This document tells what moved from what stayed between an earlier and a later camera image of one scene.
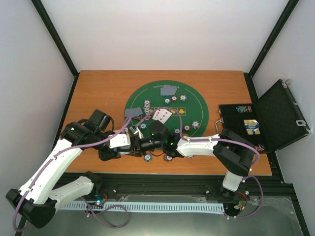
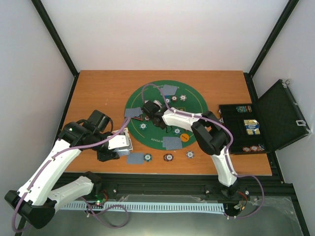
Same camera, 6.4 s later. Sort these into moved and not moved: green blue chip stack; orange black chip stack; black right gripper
Moved: black right gripper
Not moved: green blue chip stack; orange black chip stack
